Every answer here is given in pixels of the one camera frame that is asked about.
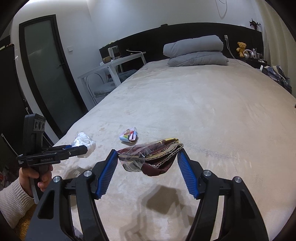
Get clear plastic wrapper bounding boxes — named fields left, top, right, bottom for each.
left=71, top=132, right=96, bottom=158

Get brown patterned snack bag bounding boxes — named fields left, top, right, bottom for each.
left=117, top=138, right=184, bottom=177

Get cream knit sleeve forearm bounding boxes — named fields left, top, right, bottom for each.
left=0, top=178, right=35, bottom=228

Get person's left hand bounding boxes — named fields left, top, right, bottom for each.
left=18, top=164, right=54, bottom=197

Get black flat panel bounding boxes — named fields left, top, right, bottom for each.
left=0, top=43, right=54, bottom=176

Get small colourful tissue pack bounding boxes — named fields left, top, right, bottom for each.
left=119, top=127, right=138, bottom=143

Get white metal chair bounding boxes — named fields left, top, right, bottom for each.
left=86, top=69, right=138, bottom=105

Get frosted glass black-framed door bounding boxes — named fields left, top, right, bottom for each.
left=18, top=15, right=88, bottom=138

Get white side table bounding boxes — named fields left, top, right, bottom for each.
left=78, top=50, right=147, bottom=105

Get cream plush bed blanket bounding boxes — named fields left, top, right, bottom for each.
left=53, top=60, right=295, bottom=240

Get small white appliance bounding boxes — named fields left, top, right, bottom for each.
left=108, top=46, right=121, bottom=60

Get black headboard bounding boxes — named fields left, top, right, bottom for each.
left=99, top=23, right=263, bottom=67

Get plaid cloth bundle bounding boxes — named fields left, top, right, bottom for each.
left=262, top=66, right=292, bottom=94

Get lower grey folded pillow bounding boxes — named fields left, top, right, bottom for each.
left=168, top=51, right=229, bottom=67

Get grey folded pillow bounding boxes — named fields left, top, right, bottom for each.
left=163, top=35, right=224, bottom=58
left=168, top=51, right=229, bottom=67

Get white headphones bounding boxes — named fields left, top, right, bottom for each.
left=243, top=49, right=254, bottom=59

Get upper grey folded pillow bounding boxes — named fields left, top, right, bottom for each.
left=163, top=35, right=224, bottom=58

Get brown teddy bear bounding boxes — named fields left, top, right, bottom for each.
left=236, top=42, right=246, bottom=58

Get cream curtain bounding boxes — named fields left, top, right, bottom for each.
left=256, top=1, right=295, bottom=96

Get dark plant decoration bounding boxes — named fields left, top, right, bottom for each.
left=249, top=19, right=262, bottom=31

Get white light switch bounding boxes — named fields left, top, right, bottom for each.
left=67, top=46, right=73, bottom=52

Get white charger cable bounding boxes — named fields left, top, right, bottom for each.
left=223, top=34, right=253, bottom=68

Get white wall cable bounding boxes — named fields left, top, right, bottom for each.
left=215, top=0, right=228, bottom=20

